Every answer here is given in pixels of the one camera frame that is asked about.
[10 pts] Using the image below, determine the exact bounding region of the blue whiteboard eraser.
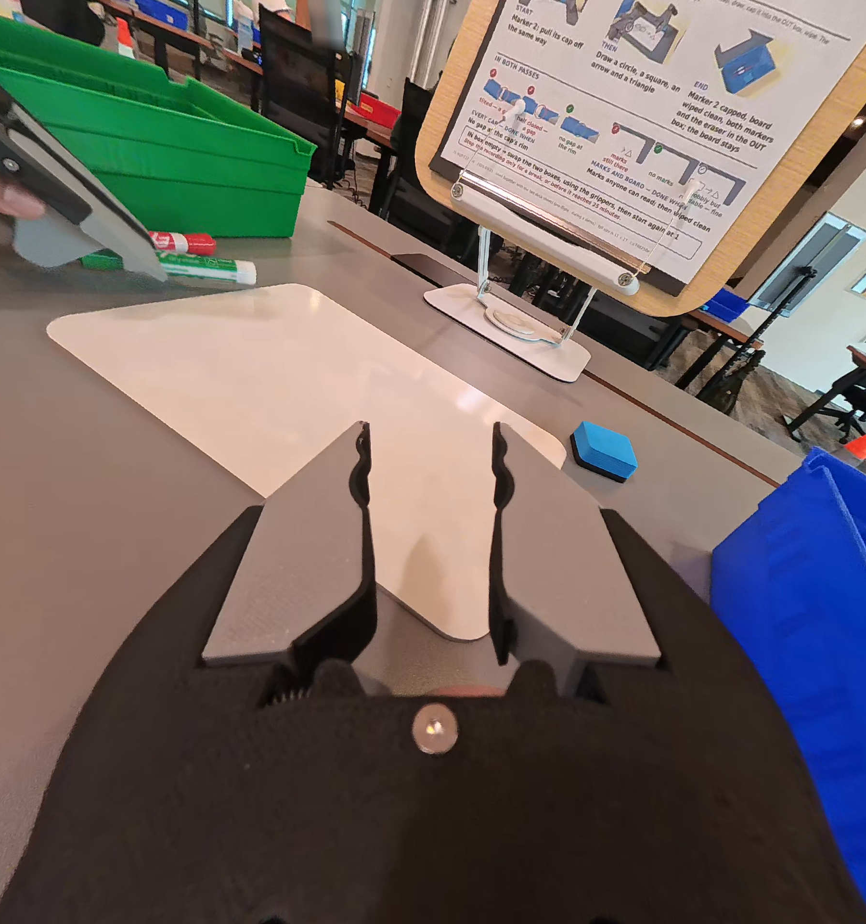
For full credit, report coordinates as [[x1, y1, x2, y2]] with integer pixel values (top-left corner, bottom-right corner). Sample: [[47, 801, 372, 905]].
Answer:
[[569, 421, 639, 484]]

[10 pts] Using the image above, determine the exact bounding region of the red whiteboard marker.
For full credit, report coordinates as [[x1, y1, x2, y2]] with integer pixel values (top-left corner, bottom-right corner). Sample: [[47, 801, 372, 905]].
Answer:
[[147, 231, 218, 256]]

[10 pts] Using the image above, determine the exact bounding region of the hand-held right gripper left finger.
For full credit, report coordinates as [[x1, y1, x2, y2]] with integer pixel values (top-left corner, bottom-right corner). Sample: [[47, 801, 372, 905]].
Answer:
[[202, 421, 379, 667]]

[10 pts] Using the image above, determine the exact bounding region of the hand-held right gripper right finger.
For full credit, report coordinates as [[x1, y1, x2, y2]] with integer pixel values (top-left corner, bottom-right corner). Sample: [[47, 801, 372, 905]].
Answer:
[[489, 421, 664, 670]]

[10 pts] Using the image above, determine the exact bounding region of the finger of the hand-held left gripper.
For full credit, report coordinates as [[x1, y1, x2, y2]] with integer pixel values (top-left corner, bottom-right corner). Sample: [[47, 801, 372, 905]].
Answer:
[[3, 101, 168, 282], [13, 218, 110, 269]]

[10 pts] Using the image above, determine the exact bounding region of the blue plastic bin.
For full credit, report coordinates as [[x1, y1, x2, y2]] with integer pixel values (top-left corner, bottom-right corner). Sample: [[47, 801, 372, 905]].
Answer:
[[709, 446, 866, 924]]

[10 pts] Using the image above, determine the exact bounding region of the small blue storage bin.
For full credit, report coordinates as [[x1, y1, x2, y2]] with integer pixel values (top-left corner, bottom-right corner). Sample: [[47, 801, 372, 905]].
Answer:
[[696, 287, 751, 322]]

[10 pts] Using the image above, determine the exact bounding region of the instruction sheet on stand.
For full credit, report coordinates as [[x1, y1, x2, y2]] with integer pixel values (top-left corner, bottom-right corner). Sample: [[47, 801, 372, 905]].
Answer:
[[414, 0, 866, 383]]

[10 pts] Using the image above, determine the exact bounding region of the printed instruction sheet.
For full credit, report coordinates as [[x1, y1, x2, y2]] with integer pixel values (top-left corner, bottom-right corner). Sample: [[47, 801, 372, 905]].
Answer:
[[439, 0, 866, 286]]

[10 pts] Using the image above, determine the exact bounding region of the green plastic bin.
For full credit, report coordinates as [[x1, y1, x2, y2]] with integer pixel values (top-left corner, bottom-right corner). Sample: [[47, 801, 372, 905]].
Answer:
[[0, 7, 319, 239]]

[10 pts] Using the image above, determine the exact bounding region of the white whiteboard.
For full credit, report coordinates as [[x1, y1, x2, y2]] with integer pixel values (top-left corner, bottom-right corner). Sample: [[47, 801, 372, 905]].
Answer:
[[46, 283, 568, 642]]

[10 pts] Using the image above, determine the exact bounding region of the black office chair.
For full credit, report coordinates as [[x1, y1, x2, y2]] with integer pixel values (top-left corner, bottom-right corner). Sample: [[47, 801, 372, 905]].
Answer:
[[258, 3, 354, 190]]

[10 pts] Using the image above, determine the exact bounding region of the green whiteboard marker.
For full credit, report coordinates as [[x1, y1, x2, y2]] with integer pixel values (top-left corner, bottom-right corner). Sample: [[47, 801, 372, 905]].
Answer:
[[80, 249, 258, 287]]

